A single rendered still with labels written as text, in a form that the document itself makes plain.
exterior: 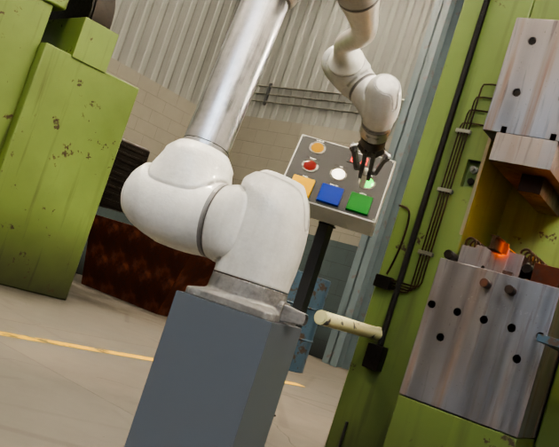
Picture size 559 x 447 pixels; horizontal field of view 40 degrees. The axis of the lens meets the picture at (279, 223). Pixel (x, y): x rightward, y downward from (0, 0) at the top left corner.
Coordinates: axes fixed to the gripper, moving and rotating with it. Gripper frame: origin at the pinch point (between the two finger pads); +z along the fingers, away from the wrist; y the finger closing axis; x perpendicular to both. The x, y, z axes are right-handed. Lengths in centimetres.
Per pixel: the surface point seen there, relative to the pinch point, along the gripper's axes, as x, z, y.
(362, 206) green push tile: -1.1, 12.5, 1.6
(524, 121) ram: 34, -9, 43
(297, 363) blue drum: 149, 457, -33
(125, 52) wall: 570, 571, -417
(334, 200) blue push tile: -2.4, 12.5, -7.6
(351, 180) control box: 8.5, 13.3, -4.6
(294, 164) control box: 8.1, 13.4, -24.7
